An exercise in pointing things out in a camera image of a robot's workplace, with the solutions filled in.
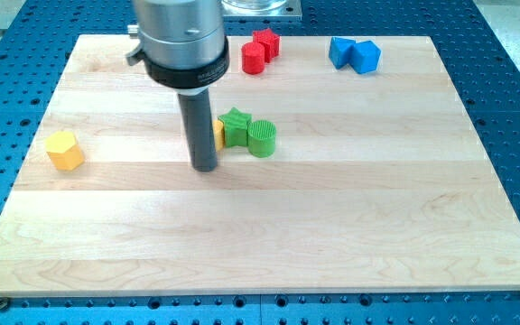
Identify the red cylinder block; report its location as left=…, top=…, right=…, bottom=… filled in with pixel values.
left=241, top=42, right=265, bottom=75

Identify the blue cube block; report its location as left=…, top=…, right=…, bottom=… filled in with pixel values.
left=349, top=41, right=381, bottom=74

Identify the blue triangle-like block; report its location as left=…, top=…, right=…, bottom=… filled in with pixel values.
left=329, top=37, right=356, bottom=70

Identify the green cylinder block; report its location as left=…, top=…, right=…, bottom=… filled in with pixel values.
left=247, top=120, right=276, bottom=158

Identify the yellow heart block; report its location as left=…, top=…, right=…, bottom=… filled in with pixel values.
left=212, top=119, right=225, bottom=152

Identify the red star block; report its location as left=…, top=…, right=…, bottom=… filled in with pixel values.
left=252, top=28, right=280, bottom=63

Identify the yellow hexagon block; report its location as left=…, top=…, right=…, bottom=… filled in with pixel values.
left=44, top=131, right=85, bottom=171

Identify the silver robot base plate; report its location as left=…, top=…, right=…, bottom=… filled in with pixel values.
left=221, top=0, right=302, bottom=21

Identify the light wooden board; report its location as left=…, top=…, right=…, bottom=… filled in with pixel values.
left=0, top=35, right=520, bottom=297

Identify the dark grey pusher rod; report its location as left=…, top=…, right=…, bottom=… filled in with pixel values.
left=178, top=89, right=218, bottom=172

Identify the green star block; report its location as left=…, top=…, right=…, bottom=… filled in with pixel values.
left=218, top=107, right=252, bottom=147

